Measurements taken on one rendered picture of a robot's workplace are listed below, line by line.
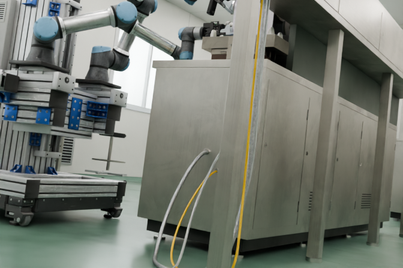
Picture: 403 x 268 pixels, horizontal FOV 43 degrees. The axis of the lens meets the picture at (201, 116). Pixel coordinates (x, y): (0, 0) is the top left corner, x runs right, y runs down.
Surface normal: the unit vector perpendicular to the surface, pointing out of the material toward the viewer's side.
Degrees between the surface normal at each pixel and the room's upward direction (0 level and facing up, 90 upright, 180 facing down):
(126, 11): 87
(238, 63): 90
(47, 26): 93
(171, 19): 90
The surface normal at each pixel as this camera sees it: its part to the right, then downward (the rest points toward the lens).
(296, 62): 0.83, 0.05
